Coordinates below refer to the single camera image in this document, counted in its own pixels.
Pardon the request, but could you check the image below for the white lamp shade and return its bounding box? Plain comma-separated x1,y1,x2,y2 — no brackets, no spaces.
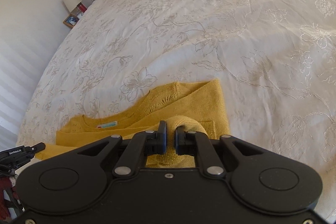
62,0,82,12

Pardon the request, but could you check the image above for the white floral bedspread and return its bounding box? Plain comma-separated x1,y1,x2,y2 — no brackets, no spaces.
18,0,335,222

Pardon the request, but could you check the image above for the red candle jar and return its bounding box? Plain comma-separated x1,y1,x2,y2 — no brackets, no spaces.
76,2,87,19

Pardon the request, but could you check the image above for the mustard yellow knit sweater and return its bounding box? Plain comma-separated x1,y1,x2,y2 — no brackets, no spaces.
37,79,230,168

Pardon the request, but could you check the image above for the wooden photo frame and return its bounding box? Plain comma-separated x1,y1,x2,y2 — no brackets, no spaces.
63,14,79,28

